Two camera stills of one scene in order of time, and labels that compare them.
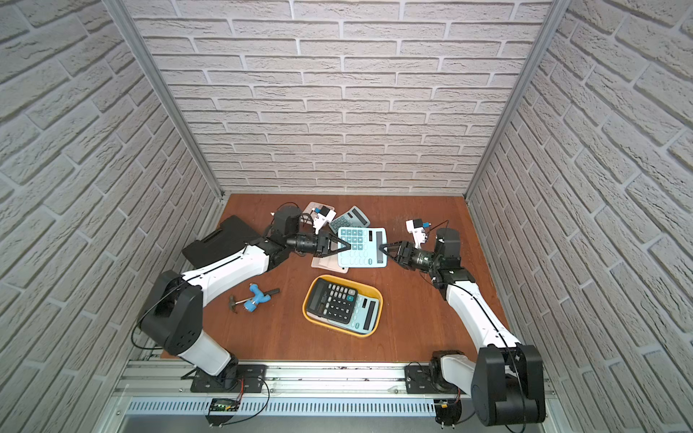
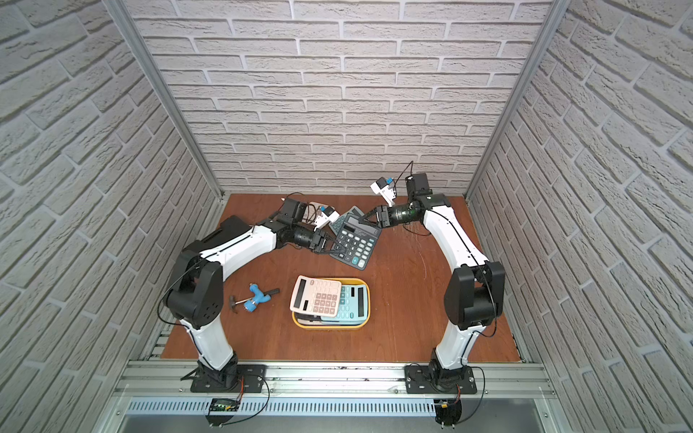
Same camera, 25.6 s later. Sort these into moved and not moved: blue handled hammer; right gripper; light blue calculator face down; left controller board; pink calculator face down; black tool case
Moved: pink calculator face down; light blue calculator face down; right gripper
Not moved: blue handled hammer; left controller board; black tool case
